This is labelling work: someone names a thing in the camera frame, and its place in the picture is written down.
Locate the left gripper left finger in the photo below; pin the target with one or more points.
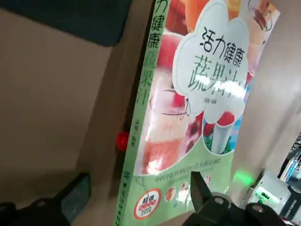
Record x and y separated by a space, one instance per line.
35 214

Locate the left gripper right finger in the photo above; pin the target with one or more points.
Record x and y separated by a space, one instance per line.
218 209

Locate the background shelf books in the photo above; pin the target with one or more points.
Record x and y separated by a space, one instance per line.
292 164

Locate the red marker pen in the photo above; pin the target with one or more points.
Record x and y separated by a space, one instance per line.
122 141

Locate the black mouse pad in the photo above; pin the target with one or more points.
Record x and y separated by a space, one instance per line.
70 16

